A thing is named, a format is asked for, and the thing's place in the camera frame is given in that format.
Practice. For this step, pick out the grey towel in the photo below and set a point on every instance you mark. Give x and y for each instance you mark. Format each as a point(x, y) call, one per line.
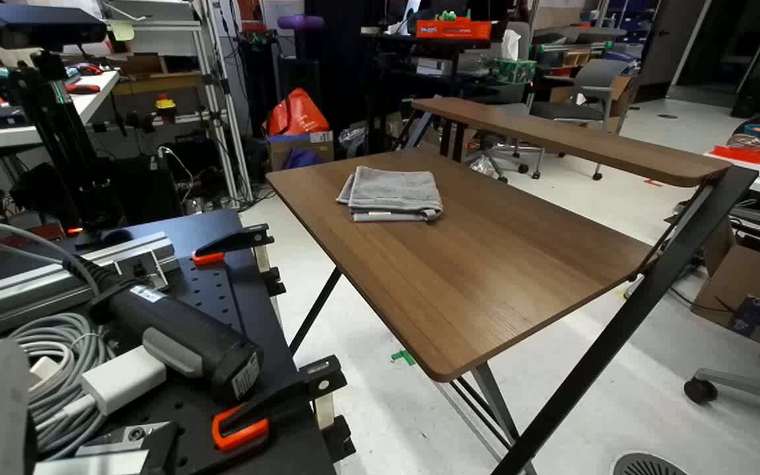
point(393, 187)

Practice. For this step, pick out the cardboard box under red bag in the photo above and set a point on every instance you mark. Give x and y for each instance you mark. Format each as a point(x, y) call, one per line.
point(301, 149)

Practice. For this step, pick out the red bag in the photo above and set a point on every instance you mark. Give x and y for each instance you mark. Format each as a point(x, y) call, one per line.
point(295, 113)

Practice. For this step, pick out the black perforated robot bench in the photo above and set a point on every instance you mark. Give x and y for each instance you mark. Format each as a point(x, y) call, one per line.
point(223, 298)

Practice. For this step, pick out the white metal shelving rack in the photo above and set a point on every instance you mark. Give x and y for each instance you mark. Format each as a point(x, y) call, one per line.
point(218, 95)

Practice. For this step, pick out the wooden raised desk shelf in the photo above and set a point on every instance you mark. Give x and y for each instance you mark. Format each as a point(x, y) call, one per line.
point(574, 138)

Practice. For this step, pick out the black cylindrical device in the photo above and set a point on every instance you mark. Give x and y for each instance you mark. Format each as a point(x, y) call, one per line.
point(185, 338)

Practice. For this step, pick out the orange box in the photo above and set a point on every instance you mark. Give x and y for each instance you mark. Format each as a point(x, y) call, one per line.
point(451, 30)

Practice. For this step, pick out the grey office chair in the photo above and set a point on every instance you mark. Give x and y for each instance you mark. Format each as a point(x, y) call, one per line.
point(591, 92)

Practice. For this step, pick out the brown wooden table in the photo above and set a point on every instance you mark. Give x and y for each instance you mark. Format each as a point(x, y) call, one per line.
point(627, 319)

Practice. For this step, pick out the white power adapter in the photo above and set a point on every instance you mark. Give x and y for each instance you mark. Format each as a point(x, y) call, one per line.
point(125, 377)

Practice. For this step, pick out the black tripod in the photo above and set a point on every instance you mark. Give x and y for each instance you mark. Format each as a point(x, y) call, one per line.
point(63, 140)

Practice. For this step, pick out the round floor drain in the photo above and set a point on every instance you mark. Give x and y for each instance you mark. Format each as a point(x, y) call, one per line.
point(646, 464)

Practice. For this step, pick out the flat cardboard box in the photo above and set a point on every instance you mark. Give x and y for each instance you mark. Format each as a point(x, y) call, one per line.
point(737, 285)

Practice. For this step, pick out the white workbench with clutter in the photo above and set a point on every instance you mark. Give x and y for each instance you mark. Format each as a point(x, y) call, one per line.
point(12, 133)

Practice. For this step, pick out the grey rolling chair base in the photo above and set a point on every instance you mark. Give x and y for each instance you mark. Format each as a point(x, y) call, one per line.
point(749, 377)

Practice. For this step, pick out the aluminium rail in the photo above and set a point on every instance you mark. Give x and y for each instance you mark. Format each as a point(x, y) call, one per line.
point(37, 281)

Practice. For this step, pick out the black camera on tripod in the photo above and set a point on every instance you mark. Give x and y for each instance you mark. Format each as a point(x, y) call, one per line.
point(33, 25)

